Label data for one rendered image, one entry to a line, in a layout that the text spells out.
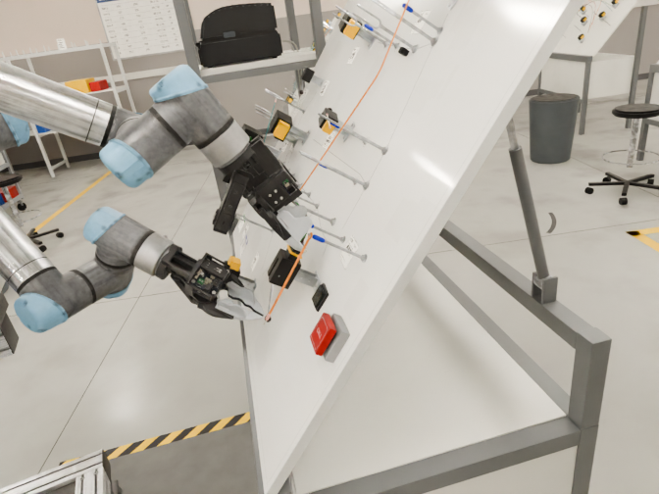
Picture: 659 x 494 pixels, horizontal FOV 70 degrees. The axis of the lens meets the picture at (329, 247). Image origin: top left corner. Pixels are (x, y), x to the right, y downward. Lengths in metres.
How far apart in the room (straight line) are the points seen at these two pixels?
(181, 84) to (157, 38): 7.72
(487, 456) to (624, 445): 1.25
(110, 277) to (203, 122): 0.39
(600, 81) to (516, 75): 5.78
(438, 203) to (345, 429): 0.55
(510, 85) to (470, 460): 0.65
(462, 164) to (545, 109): 4.50
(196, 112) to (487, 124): 0.41
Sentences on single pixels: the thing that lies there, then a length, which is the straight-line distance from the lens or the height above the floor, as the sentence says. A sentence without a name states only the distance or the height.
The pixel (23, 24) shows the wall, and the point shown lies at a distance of 9.20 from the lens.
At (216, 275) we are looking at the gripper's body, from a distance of 0.89.
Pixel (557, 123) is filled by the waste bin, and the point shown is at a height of 0.42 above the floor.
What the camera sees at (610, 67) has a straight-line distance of 6.47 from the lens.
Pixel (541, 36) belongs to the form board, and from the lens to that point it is 0.68.
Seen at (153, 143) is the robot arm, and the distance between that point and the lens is 0.75.
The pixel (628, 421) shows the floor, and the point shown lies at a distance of 2.28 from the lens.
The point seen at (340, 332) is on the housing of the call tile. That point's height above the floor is 1.12.
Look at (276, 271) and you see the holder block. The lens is 0.87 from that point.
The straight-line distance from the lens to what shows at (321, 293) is 0.85.
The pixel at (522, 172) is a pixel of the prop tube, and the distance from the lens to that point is 0.88.
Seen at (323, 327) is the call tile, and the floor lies 1.12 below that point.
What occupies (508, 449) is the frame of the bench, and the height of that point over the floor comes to 0.80.
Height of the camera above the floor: 1.54
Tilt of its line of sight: 25 degrees down
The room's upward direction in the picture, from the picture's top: 8 degrees counter-clockwise
